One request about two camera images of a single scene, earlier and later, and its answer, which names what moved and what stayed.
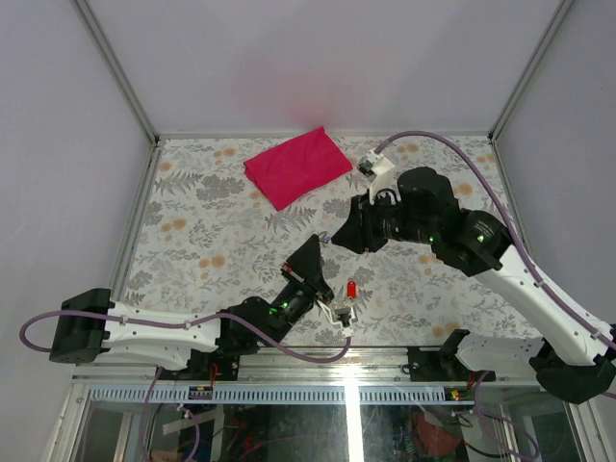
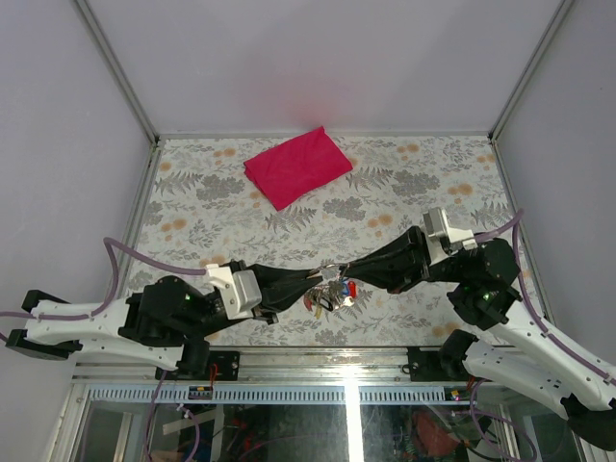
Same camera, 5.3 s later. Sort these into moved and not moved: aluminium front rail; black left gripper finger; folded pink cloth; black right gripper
Moved: black right gripper; black left gripper finger
Not moved: aluminium front rail; folded pink cloth
